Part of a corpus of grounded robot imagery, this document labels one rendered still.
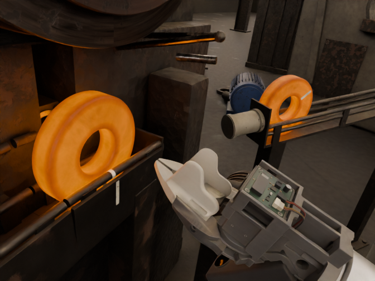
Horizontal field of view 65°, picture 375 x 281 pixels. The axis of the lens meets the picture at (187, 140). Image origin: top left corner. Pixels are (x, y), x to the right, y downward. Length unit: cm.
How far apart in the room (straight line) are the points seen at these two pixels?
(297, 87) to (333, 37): 220
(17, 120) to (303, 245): 35
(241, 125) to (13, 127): 47
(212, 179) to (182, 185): 4
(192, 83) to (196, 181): 26
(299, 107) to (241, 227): 55
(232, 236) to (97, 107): 22
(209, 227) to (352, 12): 272
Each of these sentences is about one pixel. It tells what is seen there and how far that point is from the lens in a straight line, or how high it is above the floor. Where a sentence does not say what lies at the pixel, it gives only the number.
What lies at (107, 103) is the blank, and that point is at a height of 80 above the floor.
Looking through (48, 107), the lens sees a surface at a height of 77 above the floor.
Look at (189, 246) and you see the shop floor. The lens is 129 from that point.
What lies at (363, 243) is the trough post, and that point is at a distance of 162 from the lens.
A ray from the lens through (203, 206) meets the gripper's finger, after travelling 32.
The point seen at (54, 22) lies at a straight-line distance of 29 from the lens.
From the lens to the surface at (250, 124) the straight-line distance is 71.
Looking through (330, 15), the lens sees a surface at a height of 87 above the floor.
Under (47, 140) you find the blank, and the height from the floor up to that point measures 78.
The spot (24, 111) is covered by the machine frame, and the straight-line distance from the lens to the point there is 41.
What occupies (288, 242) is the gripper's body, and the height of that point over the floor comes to 74.
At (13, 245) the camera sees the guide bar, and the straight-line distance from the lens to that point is 35.
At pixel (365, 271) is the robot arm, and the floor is 74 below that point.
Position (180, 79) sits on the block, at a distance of 54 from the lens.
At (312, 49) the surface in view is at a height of 58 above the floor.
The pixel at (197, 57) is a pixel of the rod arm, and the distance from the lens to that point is 38.
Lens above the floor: 95
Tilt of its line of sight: 27 degrees down
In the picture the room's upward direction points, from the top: 7 degrees clockwise
